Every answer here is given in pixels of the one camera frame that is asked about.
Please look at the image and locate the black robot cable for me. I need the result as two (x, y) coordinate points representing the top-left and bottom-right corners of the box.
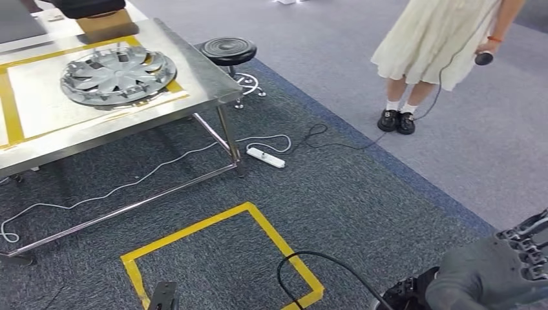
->
(276, 251), (395, 310)

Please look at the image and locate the yellow tape on workbench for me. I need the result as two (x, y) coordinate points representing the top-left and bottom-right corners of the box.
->
(0, 35), (190, 150)

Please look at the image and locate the black handheld device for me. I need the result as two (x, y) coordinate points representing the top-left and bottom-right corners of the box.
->
(474, 50), (494, 67)

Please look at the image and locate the grey laptop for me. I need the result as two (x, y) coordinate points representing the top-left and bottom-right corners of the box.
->
(0, 0), (48, 44)

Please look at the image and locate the yellow floor tape square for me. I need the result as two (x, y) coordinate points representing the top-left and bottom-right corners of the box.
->
(120, 201), (325, 310)

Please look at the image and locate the steel workbench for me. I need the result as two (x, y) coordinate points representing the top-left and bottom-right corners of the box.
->
(0, 17), (247, 266)

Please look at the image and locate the white table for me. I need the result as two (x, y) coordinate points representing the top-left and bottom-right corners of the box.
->
(0, 0), (149, 54)

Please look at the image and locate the brown cardboard box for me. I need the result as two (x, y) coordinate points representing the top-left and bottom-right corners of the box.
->
(76, 8), (140, 44)

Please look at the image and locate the white power strip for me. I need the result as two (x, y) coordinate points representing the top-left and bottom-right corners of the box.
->
(246, 147), (286, 169)

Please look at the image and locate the grey plastic wheel cover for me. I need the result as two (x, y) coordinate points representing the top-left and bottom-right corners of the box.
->
(59, 46), (178, 108)

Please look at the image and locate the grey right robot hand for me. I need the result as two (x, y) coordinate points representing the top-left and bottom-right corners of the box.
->
(425, 208), (548, 310)

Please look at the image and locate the person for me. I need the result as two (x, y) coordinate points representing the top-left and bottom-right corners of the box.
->
(370, 0), (527, 136)

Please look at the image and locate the white floor cable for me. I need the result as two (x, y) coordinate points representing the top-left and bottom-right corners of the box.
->
(0, 134), (293, 245)

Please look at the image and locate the black floor cable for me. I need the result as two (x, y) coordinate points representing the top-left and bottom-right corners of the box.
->
(294, 4), (500, 151)

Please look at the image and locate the black ribbed round stool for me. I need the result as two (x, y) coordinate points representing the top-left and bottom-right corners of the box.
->
(197, 36), (267, 110)

